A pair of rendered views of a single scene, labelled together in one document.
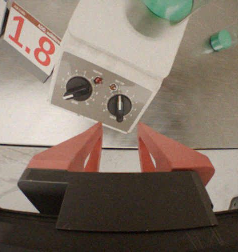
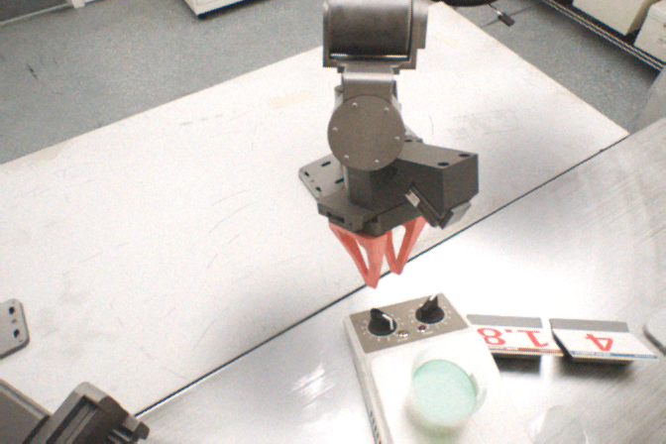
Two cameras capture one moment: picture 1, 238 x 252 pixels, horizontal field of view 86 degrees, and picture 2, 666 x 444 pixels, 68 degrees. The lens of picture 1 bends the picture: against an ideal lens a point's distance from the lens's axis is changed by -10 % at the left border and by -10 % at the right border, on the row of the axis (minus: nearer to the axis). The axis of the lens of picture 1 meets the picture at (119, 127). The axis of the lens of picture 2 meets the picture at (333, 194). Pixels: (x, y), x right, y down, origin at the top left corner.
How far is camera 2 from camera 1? 42 cm
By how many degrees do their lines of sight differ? 42
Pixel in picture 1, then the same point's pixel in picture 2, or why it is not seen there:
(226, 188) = (69, 352)
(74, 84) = (436, 313)
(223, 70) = not seen: outside the picture
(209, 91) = not seen: outside the picture
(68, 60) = (459, 324)
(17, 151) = (435, 237)
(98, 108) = (398, 313)
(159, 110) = (316, 382)
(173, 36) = (395, 409)
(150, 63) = (394, 360)
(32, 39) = (512, 339)
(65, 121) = (414, 293)
